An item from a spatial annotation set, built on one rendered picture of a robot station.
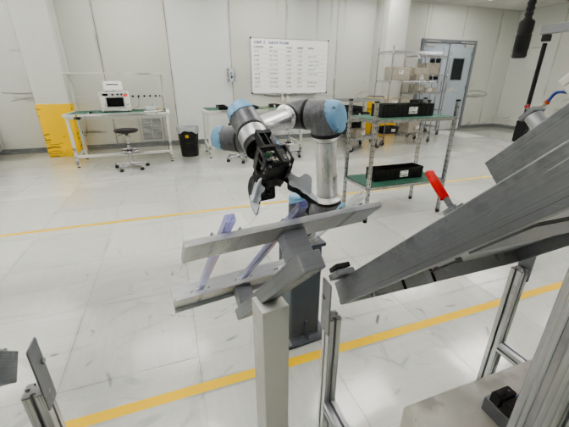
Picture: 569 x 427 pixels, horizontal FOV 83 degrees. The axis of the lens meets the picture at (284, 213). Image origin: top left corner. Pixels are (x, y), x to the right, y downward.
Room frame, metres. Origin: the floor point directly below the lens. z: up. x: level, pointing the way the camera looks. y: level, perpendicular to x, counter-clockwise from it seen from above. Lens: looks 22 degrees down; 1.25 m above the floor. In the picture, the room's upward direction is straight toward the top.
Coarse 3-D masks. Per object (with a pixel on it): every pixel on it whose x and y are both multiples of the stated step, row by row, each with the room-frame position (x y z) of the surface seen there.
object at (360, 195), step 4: (356, 192) 0.49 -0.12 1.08; (360, 192) 0.49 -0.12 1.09; (364, 192) 0.49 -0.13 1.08; (356, 196) 0.49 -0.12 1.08; (360, 196) 0.48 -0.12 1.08; (364, 196) 0.48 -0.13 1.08; (348, 200) 0.51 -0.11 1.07; (352, 200) 0.50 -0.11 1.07; (356, 200) 0.49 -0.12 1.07; (360, 200) 0.49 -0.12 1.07; (344, 204) 0.52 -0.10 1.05; (348, 204) 0.51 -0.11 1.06; (352, 204) 0.50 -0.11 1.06; (356, 204) 0.51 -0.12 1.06; (316, 232) 0.59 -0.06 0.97; (320, 232) 0.58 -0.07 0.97; (324, 232) 0.58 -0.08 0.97; (312, 236) 0.60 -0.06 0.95; (316, 236) 0.59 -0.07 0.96; (312, 240) 0.60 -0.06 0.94; (316, 240) 0.61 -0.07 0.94; (280, 264) 0.74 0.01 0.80; (284, 264) 0.72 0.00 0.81; (280, 268) 0.74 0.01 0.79
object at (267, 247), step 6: (300, 204) 0.44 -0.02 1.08; (306, 204) 0.44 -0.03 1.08; (294, 210) 0.45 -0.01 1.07; (300, 210) 0.44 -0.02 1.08; (288, 216) 0.46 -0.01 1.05; (294, 216) 0.45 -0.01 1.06; (264, 246) 0.55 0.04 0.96; (270, 246) 0.53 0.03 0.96; (258, 252) 0.58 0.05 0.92; (264, 252) 0.56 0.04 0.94; (258, 258) 0.58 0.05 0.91; (252, 264) 0.61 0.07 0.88; (246, 270) 0.65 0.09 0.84; (252, 270) 0.65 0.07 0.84; (240, 276) 0.69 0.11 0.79; (246, 276) 0.68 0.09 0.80
